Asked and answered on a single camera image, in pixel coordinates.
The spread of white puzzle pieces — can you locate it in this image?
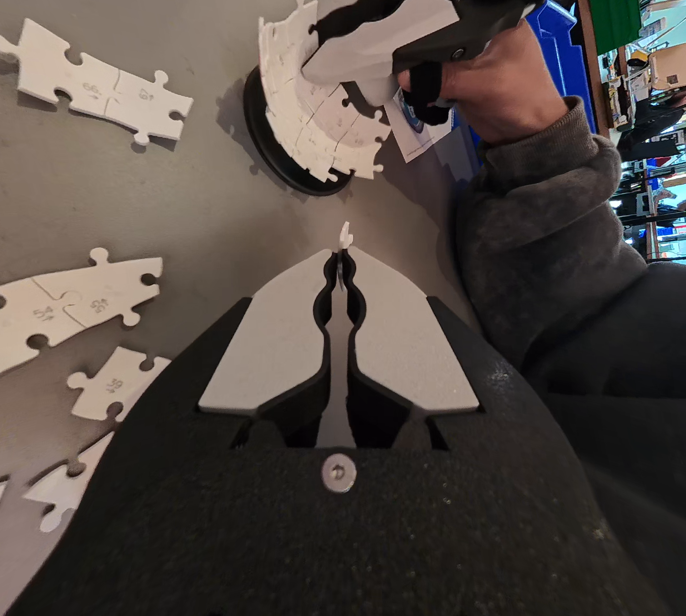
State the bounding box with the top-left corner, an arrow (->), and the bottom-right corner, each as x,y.
0,18 -> 195,535

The wooden background table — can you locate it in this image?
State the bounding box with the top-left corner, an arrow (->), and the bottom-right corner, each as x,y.
575,0 -> 613,141

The person's right hand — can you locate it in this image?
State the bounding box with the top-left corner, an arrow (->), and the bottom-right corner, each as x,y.
444,20 -> 569,146

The blue plastic bin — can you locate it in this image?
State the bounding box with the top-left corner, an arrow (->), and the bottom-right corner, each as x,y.
451,0 -> 599,184

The green plastic bin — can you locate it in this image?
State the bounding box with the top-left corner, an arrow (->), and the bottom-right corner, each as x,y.
586,0 -> 643,57

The person's right forearm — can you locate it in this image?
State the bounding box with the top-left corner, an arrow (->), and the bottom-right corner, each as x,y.
454,96 -> 650,362

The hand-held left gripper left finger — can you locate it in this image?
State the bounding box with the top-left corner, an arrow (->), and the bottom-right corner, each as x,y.
198,248 -> 344,448

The single white puzzle piece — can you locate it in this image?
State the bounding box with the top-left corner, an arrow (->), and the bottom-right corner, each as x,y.
336,220 -> 356,296

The black round puzzle stand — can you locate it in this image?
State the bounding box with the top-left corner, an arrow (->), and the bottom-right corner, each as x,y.
242,66 -> 358,198

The curved assembled puzzle section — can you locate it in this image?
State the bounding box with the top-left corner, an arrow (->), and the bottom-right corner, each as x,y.
257,0 -> 393,184

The illustrated instruction leaflet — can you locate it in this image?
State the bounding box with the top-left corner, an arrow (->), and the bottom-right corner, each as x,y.
309,0 -> 454,164

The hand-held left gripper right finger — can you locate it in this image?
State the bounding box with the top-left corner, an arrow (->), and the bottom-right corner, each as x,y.
343,247 -> 481,448

